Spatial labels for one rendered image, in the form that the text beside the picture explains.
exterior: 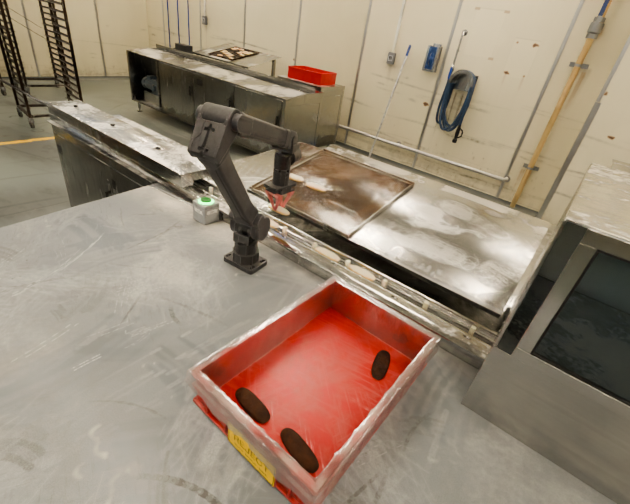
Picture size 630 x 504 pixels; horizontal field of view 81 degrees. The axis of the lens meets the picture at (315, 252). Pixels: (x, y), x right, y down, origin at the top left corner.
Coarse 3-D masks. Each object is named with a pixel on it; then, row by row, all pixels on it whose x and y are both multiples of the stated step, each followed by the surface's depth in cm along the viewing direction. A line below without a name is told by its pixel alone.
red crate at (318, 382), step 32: (320, 320) 101; (288, 352) 90; (320, 352) 91; (352, 352) 93; (224, 384) 80; (256, 384) 81; (288, 384) 82; (320, 384) 83; (352, 384) 85; (384, 384) 86; (288, 416) 76; (320, 416) 77; (352, 416) 78; (320, 448) 71
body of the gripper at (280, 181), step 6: (276, 174) 123; (282, 174) 123; (288, 174) 124; (276, 180) 124; (282, 180) 124; (288, 180) 126; (264, 186) 125; (270, 186) 124; (276, 186) 124; (282, 186) 125; (288, 186) 126; (276, 192) 123
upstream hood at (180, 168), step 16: (64, 112) 195; (80, 112) 198; (96, 112) 202; (80, 128) 191; (96, 128) 180; (112, 128) 183; (128, 128) 187; (112, 144) 175; (128, 144) 168; (144, 144) 171; (160, 144) 174; (144, 160) 162; (160, 160) 157; (176, 160) 160; (192, 160) 162; (176, 176) 150; (192, 176) 152; (208, 176) 159
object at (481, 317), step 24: (240, 168) 189; (264, 168) 194; (168, 192) 155; (288, 216) 152; (336, 240) 140; (384, 264) 131; (432, 288) 122; (432, 312) 112; (480, 312) 115; (504, 312) 117
